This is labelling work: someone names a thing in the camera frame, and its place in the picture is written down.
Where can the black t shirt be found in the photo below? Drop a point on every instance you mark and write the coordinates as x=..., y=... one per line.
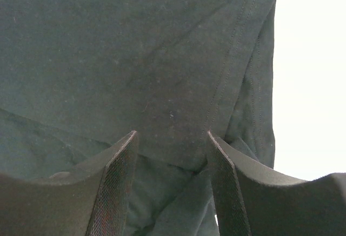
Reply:
x=78, y=75

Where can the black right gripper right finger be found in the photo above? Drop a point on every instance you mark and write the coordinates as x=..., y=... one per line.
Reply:
x=253, y=199

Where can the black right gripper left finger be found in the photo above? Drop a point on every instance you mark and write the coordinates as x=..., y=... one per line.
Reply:
x=89, y=199

